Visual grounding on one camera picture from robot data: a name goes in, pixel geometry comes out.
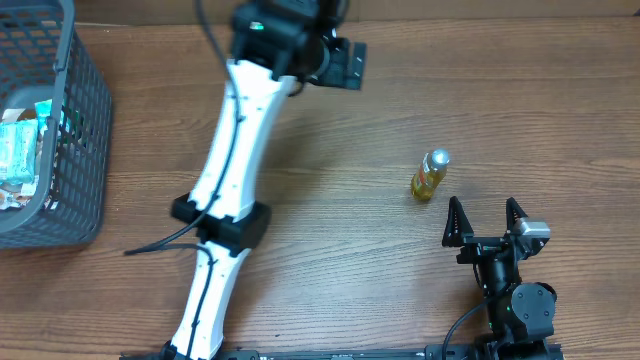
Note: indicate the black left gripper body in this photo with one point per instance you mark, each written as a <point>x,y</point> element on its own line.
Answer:
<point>333,75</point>

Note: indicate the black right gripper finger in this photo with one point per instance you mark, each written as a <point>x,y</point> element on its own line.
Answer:
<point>513,213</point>
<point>458,228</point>

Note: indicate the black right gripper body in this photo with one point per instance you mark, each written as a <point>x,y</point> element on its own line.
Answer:
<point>479,248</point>

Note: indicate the yellow oil bottle silver cap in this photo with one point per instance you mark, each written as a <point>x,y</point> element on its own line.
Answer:
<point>431,172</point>

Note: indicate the small teal packet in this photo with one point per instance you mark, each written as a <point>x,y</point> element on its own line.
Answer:
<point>43,112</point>

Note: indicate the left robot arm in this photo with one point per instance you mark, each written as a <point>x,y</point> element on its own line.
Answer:
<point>277,48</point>

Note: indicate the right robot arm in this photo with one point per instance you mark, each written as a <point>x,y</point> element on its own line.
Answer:
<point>520,315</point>

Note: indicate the dark grey plastic mesh basket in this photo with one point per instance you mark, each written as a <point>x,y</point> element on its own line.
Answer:
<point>44,59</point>

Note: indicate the teal tissue pack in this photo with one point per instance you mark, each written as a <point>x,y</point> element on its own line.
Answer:
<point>18,151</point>

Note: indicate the white orange snack packet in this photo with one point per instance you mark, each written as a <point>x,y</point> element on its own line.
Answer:
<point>16,195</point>

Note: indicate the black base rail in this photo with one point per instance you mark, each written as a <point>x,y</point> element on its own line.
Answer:
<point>430,352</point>

